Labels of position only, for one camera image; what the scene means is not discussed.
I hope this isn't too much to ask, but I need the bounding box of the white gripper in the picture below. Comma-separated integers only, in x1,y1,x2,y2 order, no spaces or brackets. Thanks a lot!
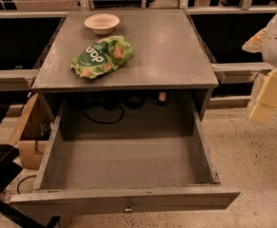
242,13,277,124

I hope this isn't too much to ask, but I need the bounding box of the green rice chip bag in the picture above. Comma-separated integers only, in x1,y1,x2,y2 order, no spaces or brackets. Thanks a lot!
70,35,134,79

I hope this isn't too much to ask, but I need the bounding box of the metal drawer knob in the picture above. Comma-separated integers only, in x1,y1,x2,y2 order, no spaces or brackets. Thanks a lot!
123,202,134,214

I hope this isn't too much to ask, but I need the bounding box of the open grey top drawer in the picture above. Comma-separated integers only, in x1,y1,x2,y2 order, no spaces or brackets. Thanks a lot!
9,91,240,215

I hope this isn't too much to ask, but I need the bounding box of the grey cabinet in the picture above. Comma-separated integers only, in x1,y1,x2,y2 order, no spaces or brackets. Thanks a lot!
32,9,217,114

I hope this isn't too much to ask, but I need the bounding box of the white paper bowl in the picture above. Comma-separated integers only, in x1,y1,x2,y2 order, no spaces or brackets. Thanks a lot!
84,13,120,35

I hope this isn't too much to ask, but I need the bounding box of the brown cardboard box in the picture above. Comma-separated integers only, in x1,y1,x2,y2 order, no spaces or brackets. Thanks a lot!
8,94,51,170

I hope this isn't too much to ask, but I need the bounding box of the black cable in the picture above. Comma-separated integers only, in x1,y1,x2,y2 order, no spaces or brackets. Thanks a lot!
79,93,145,125

